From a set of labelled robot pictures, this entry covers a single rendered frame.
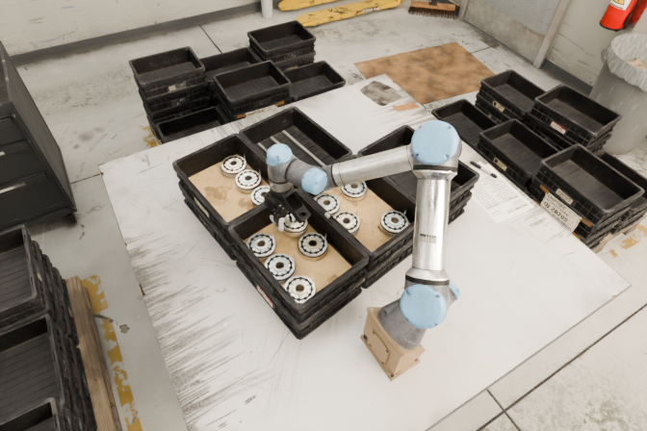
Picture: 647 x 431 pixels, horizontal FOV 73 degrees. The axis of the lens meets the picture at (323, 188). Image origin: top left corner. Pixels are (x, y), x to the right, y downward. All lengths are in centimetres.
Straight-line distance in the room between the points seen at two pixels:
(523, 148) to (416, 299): 188
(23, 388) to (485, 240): 186
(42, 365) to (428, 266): 155
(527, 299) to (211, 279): 115
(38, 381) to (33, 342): 17
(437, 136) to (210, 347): 99
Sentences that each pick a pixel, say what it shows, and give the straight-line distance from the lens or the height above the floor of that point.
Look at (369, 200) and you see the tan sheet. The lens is 174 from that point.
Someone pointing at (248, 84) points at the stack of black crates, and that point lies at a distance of 294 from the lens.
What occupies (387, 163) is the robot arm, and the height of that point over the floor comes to 121.
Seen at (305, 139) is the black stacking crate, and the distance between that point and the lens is 198.
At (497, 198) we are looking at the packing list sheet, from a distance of 207.
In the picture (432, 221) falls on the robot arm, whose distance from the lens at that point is 117.
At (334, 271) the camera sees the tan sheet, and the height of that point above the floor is 83.
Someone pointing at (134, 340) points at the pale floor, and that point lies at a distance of 247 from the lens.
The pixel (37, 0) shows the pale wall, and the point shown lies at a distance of 445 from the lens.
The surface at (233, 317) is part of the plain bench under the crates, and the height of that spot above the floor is 70.
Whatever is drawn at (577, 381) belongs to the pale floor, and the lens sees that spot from 259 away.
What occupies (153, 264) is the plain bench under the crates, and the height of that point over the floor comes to 70.
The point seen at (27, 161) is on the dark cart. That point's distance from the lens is 266.
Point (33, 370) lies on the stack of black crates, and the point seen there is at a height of 38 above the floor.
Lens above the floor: 213
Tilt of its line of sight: 47 degrees down
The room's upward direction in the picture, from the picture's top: 3 degrees clockwise
